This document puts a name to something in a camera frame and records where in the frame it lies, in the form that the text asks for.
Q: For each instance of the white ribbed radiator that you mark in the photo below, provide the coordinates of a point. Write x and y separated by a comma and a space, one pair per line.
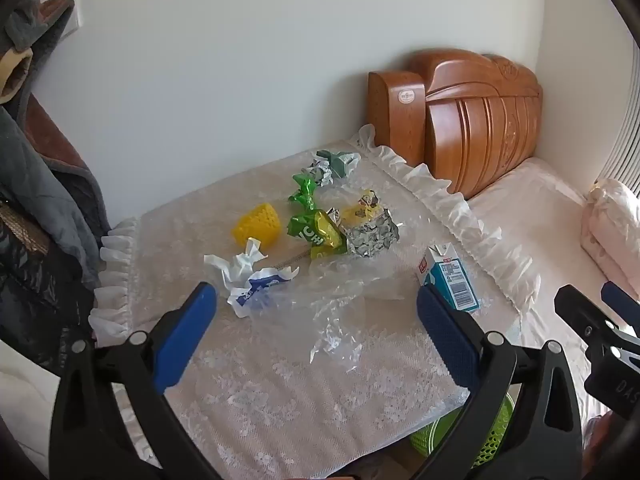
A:
627, 150

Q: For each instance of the grey and green crumpled wrapper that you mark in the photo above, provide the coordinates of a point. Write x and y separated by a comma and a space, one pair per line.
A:
335, 162

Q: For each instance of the folded pink quilt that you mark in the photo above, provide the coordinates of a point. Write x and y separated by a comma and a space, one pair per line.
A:
610, 230

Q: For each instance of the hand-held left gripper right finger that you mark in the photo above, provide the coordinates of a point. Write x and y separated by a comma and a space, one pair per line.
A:
450, 340

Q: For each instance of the yellow foam fruit net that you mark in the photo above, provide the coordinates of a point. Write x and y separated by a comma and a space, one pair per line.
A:
255, 225

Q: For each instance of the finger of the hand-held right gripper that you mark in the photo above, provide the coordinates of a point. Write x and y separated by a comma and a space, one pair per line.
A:
582, 315
620, 302

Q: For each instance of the small twisted green wrapper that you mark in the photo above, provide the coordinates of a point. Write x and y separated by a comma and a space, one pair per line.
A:
304, 192

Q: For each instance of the blue and white wrapper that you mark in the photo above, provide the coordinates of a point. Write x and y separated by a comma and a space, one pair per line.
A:
255, 290

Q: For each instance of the crumpled white tissue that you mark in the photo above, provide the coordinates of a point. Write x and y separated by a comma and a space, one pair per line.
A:
232, 267

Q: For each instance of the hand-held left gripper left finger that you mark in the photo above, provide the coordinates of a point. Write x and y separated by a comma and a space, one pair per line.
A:
185, 340

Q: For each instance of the white wall switch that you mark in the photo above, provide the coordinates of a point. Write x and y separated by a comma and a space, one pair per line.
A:
70, 25

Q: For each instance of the green plastic basket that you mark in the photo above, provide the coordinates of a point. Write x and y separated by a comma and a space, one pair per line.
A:
495, 430

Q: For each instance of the teal milk carton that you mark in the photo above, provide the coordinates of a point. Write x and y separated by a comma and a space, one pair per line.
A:
452, 280

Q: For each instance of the yellow and silver snack bag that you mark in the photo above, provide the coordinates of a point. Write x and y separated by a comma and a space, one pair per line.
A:
370, 232

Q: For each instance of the grey fleece garment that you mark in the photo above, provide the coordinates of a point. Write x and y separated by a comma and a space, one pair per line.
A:
27, 25

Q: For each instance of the brown fleece garment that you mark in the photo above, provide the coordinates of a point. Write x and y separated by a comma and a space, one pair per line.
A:
55, 135

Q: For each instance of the pink bed sheet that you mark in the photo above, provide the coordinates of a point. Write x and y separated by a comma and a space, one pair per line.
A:
540, 220

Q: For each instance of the carved wooden headboard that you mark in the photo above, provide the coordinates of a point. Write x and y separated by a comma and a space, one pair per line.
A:
480, 125

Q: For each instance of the black garment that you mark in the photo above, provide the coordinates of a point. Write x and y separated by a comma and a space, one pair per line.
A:
35, 300

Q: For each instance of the large green snack wrapper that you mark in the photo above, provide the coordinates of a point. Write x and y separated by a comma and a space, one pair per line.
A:
315, 232

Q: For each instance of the clear plastic bag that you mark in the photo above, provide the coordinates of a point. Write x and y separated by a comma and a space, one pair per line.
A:
340, 300

